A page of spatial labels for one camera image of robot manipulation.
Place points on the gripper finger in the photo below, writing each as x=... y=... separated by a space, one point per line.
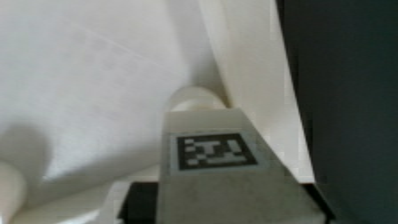
x=112 y=205

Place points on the white leg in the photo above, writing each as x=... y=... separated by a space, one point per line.
x=226 y=183

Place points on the white square table top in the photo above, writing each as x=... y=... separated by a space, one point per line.
x=98 y=56

